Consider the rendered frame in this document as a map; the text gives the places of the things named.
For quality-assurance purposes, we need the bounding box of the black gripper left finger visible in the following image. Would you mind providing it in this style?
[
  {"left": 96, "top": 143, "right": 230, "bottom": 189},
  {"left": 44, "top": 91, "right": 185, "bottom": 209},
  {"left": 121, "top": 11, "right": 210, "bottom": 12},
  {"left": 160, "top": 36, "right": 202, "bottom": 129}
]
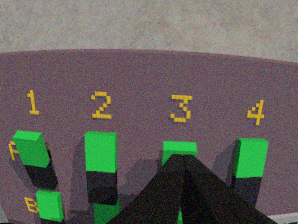
[{"left": 106, "top": 153, "right": 185, "bottom": 224}]

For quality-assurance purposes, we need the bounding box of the mauve switch panel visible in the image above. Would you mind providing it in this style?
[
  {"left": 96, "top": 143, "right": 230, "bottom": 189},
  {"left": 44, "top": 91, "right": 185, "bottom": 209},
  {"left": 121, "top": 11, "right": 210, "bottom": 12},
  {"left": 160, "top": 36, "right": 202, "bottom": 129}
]
[{"left": 0, "top": 48, "right": 298, "bottom": 224}]

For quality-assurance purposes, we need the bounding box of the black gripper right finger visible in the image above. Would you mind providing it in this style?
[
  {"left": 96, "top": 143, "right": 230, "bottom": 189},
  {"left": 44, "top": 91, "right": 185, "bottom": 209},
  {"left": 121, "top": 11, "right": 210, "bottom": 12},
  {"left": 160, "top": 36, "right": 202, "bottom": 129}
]
[{"left": 180, "top": 155, "right": 277, "bottom": 224}]

